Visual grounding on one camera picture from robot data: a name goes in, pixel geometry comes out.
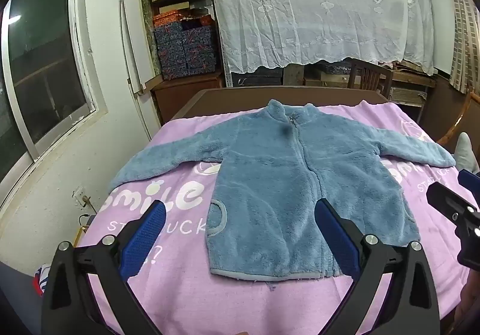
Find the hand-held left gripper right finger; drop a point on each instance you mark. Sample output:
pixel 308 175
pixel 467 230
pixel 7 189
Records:
pixel 333 241

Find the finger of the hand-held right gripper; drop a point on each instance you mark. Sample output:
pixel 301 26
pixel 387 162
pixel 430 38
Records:
pixel 446 201
pixel 470 178

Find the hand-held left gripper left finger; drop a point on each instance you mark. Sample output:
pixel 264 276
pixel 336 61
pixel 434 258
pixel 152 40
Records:
pixel 144 241

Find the blue fleece jacket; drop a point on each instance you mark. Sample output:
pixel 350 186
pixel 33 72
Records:
pixel 262 188

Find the grey sock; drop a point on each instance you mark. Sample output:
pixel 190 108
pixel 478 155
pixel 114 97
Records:
pixel 467 153

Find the rattan chair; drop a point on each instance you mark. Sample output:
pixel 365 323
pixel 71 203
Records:
pixel 459 125

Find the pink printed blanket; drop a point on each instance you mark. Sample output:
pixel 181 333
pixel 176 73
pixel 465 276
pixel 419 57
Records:
pixel 180 301

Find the woven mat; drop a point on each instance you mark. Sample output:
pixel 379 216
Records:
pixel 408 96

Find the colourful cloth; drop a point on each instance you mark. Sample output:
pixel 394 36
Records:
pixel 40 278

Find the checkered curtain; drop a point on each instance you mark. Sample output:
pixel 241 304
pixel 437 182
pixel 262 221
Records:
pixel 465 38

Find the dark wooden chair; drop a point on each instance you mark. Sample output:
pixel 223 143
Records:
pixel 369 74

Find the brown wooden cabinet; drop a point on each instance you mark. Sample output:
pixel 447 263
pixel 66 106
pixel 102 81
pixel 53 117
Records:
pixel 187 98

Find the brown wooden bed board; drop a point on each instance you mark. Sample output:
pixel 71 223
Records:
pixel 232 100

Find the black storage box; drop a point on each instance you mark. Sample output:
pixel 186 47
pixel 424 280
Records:
pixel 257 78

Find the stack of blue patterned boxes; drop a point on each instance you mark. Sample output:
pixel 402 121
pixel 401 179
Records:
pixel 187 51

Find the white board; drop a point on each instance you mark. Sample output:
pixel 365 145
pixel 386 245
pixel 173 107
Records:
pixel 135 46

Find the green patterned panel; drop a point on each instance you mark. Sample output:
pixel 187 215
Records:
pixel 148 27

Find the white lace curtain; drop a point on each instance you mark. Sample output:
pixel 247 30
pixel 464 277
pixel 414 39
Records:
pixel 318 19

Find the orange patterned box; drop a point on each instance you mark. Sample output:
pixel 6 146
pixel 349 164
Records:
pixel 168 18

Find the wooden shelf unit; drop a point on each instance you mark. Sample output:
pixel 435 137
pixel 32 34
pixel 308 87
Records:
pixel 200 6

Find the wall outlet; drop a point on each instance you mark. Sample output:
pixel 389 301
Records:
pixel 79 195

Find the aluminium frame window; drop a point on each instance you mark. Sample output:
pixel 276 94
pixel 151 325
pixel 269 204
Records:
pixel 41 76

